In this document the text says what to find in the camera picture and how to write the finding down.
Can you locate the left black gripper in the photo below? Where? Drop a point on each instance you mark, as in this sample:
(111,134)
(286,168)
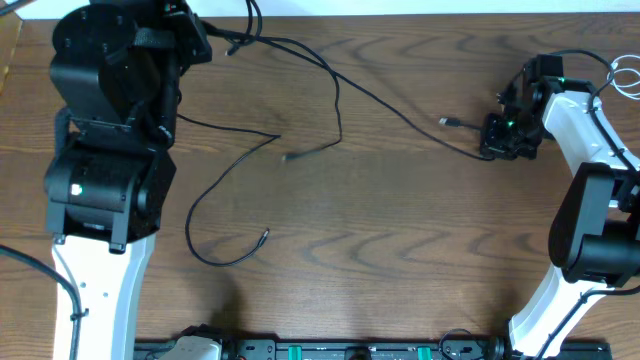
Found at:
(200,43)

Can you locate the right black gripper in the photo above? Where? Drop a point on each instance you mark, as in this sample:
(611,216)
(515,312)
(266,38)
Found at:
(491,147)

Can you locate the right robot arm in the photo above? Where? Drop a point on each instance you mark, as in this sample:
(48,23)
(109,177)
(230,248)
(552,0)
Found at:
(593,241)

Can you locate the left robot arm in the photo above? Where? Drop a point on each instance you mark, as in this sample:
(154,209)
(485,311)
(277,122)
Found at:
(117,65)

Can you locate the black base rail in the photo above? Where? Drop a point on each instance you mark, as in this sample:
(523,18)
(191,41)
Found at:
(264,349)

